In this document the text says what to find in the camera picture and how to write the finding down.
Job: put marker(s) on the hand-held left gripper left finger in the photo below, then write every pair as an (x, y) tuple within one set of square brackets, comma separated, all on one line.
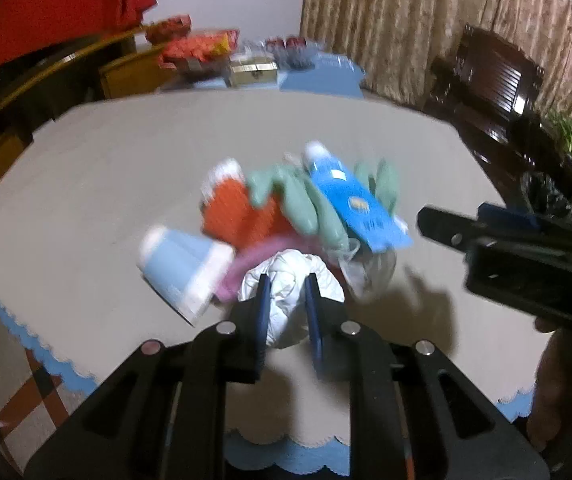
[(264, 305)]

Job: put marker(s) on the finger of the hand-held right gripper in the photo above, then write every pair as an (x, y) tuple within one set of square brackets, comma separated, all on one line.
[(441, 227), (508, 217)]

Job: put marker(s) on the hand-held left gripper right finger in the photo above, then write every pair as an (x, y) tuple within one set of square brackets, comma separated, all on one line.
[(313, 317)]

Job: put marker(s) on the white paper ball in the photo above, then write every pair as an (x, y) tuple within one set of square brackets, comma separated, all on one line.
[(286, 285)]

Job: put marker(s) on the blue and white paper cup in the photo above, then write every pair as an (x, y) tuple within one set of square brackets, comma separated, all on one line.
[(181, 270)]

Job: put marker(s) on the orange foam net sleeve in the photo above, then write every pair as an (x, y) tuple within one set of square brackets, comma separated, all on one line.
[(236, 210)]

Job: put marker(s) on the person's right hand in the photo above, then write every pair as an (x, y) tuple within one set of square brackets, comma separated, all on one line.
[(556, 385)]

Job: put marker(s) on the pink wrapper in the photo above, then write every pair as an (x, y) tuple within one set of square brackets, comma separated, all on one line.
[(238, 270)]

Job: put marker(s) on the clear plastic bag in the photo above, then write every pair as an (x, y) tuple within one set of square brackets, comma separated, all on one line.
[(371, 272)]

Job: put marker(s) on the blue tube with white cap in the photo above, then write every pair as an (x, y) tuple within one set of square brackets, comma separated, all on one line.
[(361, 205)]

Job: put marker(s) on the green rubber glove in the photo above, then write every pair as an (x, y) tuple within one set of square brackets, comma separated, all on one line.
[(306, 205)]

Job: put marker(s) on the dark wooden chair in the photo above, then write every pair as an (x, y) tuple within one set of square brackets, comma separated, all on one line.
[(496, 90)]

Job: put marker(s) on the beige patterned curtain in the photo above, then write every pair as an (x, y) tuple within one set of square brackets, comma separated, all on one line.
[(416, 20)]

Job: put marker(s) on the glass bowl with fruit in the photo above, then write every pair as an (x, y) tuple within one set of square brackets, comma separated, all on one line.
[(293, 50)]

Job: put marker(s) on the golden tissue box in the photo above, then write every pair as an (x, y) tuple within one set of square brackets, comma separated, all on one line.
[(252, 70)]

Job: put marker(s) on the large red snack bag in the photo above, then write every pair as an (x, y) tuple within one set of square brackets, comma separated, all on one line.
[(196, 50)]

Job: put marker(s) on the small red snack bag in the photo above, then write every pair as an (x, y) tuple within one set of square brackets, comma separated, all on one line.
[(166, 29)]

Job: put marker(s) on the light wooden chair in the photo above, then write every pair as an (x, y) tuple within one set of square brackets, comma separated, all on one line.
[(66, 75)]

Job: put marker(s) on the red cloth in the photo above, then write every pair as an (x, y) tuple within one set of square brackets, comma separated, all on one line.
[(56, 5)]

